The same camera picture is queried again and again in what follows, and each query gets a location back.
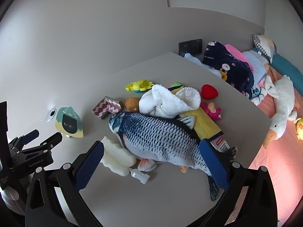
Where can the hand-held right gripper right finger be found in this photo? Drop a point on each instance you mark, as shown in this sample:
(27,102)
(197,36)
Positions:
(214,163)

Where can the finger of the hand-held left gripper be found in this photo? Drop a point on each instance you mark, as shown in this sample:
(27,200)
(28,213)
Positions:
(53,140)
(30,136)

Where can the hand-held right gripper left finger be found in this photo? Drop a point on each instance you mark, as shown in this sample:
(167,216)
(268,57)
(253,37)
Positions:
(91,165)

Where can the grey thermometer box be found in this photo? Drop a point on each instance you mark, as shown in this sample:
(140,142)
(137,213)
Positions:
(220,145)

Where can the blue plush fish toy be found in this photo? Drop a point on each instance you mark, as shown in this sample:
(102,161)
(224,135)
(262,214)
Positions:
(161,139)

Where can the brown round toy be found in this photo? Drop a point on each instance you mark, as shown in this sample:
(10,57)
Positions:
(131,103)

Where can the person's left hand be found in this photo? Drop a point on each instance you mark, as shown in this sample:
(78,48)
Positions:
(11,194)

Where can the green dinosaur digital clock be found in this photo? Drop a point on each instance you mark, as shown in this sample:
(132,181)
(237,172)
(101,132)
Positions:
(68,123)

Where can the white cloud-shaped sponge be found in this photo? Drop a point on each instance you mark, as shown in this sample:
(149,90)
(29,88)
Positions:
(116,157)

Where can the yellow packet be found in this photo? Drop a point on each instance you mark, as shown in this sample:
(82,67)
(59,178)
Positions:
(206,125)

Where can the small white plastic bottle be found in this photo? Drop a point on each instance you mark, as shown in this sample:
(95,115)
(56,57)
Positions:
(142,176)

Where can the pink bear toy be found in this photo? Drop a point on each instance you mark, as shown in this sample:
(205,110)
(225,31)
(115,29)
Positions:
(210,110)

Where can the bed with pink sheet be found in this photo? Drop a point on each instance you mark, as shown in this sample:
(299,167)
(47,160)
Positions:
(272,170)

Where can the pink patterned angled box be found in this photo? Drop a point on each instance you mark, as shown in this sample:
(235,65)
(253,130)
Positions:
(104,107)

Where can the red heart toy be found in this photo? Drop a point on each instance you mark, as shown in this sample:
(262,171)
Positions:
(209,91)

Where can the white towel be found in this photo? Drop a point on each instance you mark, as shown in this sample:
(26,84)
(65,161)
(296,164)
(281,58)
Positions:
(165,104)

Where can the white cartoon printed blanket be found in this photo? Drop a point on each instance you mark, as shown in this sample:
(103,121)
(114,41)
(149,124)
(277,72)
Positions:
(259,95)

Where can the green orange seahorse toy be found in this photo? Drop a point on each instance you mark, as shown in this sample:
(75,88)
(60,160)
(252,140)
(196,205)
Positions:
(176,85)

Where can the yellow plush toy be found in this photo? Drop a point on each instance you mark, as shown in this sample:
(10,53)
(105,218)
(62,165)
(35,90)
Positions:
(223,75)

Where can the white goose plush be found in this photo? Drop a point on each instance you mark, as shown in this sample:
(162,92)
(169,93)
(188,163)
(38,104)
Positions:
(281,104)

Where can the yellow chick plush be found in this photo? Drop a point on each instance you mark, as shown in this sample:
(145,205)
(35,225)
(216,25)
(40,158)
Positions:
(300,128)

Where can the yellow plastic fish toy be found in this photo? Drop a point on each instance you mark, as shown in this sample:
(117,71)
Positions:
(137,85)

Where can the navy printed blanket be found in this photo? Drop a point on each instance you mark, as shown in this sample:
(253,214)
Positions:
(232,71)

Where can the light blue baby cloth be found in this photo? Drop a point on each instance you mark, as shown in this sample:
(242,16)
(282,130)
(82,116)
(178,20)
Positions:
(196,60)

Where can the light blue dotted blanket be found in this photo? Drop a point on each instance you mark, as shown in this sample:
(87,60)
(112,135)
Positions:
(255,63)

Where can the pink fleece blanket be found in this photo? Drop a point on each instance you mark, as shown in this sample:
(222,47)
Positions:
(236,52)

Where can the teal bolster cushion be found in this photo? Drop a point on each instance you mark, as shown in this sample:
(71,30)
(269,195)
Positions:
(288,68)

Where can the checked patchwork pillow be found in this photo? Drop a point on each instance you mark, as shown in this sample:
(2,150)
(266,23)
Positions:
(265,45)

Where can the black wall switch panel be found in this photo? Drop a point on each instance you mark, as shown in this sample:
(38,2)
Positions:
(189,47)

